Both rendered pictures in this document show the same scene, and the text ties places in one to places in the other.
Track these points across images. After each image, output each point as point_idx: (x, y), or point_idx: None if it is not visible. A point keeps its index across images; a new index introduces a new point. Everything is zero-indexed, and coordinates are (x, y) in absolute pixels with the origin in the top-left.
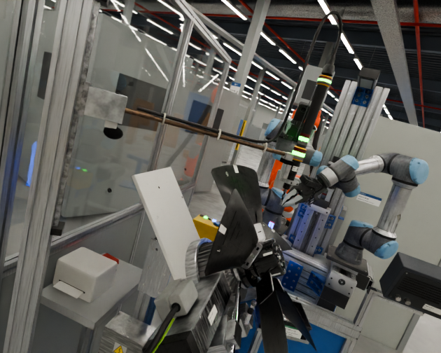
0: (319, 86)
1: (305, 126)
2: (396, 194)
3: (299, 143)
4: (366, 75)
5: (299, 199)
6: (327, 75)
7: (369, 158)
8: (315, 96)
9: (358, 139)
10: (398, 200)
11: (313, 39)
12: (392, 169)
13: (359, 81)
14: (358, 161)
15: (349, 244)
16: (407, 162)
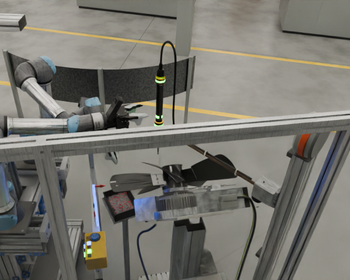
0: (163, 84)
1: (162, 109)
2: (49, 90)
3: (161, 119)
4: (23, 26)
5: None
6: (156, 74)
7: (34, 85)
8: (163, 91)
9: None
10: (51, 92)
11: (176, 66)
12: (39, 78)
13: None
14: (44, 95)
15: None
16: (46, 66)
